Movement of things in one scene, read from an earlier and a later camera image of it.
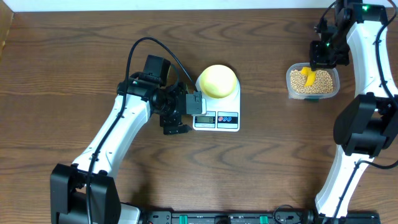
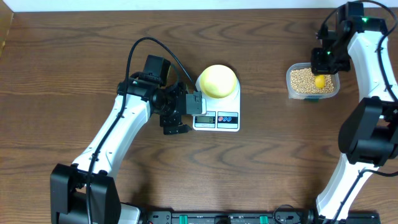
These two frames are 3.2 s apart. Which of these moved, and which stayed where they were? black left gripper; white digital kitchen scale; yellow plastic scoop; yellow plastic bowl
Moved: yellow plastic scoop
Stayed: white digital kitchen scale; black left gripper; yellow plastic bowl
